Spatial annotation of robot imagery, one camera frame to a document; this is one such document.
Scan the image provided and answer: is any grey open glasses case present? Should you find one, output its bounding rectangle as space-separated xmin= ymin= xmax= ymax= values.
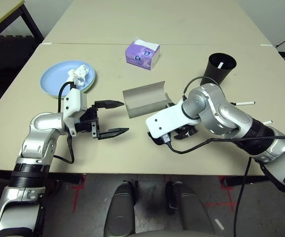
xmin=122 ymin=80 xmax=174 ymax=119

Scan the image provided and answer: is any blue plastic plate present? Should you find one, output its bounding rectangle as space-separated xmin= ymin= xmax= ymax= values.
xmin=40 ymin=61 xmax=96 ymax=99

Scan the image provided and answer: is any black plastic cup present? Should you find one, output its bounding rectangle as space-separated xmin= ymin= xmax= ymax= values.
xmin=201 ymin=52 xmax=237 ymax=86

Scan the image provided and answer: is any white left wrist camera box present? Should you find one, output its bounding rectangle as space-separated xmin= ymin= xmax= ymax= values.
xmin=62 ymin=88 xmax=88 ymax=136

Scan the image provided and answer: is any black table foot bar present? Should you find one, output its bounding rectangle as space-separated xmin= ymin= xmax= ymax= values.
xmin=221 ymin=175 xmax=269 ymax=188
xmin=49 ymin=172 xmax=82 ymax=185

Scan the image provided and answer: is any purple tissue pack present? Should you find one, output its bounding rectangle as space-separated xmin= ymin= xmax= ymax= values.
xmin=124 ymin=37 xmax=161 ymax=71

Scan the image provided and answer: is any grey robot leg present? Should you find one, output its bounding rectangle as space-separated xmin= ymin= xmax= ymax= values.
xmin=165 ymin=182 xmax=216 ymax=235
xmin=103 ymin=183 xmax=136 ymax=237

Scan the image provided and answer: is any grey robot left leg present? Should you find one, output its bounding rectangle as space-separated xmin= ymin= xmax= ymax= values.
xmin=103 ymin=183 xmax=136 ymax=237

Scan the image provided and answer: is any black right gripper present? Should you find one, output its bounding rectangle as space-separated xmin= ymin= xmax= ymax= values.
xmin=173 ymin=125 xmax=198 ymax=140

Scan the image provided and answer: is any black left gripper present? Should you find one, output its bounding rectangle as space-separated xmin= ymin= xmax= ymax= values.
xmin=75 ymin=99 xmax=129 ymax=141

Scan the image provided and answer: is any grey robot right leg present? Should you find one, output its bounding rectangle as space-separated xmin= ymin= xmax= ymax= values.
xmin=165 ymin=182 xmax=216 ymax=235

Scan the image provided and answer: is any white tissue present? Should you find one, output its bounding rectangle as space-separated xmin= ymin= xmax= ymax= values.
xmin=67 ymin=64 xmax=90 ymax=87

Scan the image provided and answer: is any green plastic plate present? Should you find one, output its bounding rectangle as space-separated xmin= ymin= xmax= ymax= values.
xmin=79 ymin=74 xmax=97 ymax=94

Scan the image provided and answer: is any white marker black cap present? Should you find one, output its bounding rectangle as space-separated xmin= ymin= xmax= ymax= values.
xmin=232 ymin=100 xmax=256 ymax=106

